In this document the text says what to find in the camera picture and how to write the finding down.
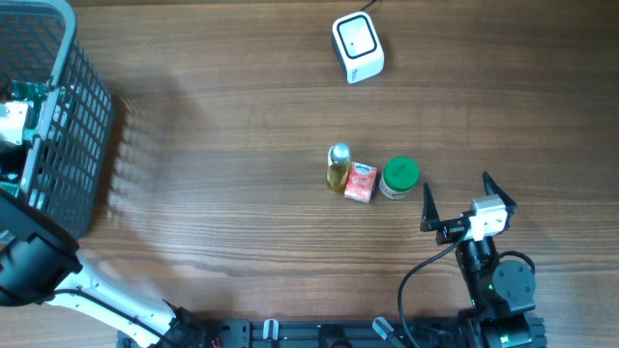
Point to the white barcode scanner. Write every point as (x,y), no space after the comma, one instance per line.
(357,46)

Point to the green lid white jar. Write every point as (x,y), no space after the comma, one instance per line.
(399,177)

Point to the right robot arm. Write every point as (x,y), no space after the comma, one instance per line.
(501,285)

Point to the grey plastic mesh basket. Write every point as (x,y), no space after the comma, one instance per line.
(62,170)

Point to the green 3M product package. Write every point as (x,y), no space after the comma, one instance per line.
(13,157)

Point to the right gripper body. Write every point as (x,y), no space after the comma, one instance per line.
(450,230)

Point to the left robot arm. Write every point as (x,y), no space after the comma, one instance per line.
(42,264)

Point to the red Kleenex tissue pack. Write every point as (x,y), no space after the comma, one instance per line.
(360,183)

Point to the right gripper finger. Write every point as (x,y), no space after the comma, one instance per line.
(492,188)
(430,220)

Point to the yellow liquid bottle silver cap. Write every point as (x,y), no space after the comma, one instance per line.
(339,163)

